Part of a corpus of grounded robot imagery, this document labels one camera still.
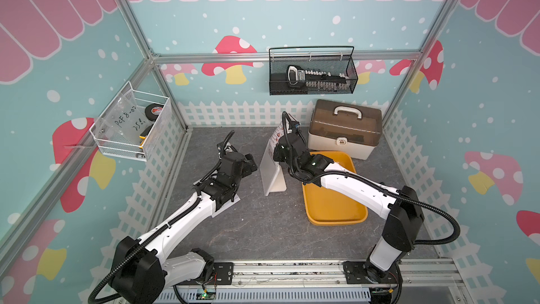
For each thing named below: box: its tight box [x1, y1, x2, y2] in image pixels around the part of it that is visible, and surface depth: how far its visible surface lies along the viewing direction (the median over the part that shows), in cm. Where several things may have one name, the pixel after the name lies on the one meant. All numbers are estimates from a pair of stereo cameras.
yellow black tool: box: [139, 123, 154, 150], surface depth 66 cm
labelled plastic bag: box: [97, 90, 147, 145], surface depth 68 cm
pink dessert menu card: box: [210, 193, 242, 219], surface depth 92 cm
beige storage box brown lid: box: [307, 99, 384, 161], surface depth 100 cm
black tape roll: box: [144, 102, 164, 122], surface depth 81 cm
